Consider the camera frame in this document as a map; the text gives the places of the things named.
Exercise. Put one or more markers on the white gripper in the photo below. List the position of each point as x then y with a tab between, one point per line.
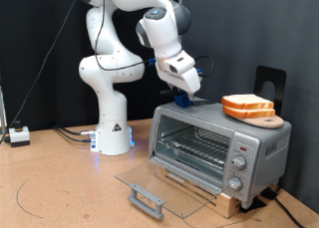
181	72

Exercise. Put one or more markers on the blue spatula holder block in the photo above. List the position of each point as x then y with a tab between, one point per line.
182	102

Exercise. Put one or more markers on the white bread slice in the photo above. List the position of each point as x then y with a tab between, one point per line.
249	114
246	100

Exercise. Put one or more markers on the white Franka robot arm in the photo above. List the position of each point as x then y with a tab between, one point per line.
109	68

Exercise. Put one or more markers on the silver oven knob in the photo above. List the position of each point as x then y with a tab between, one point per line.
239	162
235	183

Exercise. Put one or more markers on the silver toaster oven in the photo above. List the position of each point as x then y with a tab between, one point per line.
265	135

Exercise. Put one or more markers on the black metal bookend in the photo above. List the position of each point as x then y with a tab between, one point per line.
259	75

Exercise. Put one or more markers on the round wooden cutting board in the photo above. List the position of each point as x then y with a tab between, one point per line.
265	123

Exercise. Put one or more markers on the wooden slatted crate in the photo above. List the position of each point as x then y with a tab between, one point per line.
229	204

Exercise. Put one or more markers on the white emergency stop box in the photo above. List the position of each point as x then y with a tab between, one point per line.
19	135

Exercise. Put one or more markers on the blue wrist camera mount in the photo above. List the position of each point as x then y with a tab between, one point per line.
199	72

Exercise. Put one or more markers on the grey metal frame leg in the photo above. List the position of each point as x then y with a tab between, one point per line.
2	112

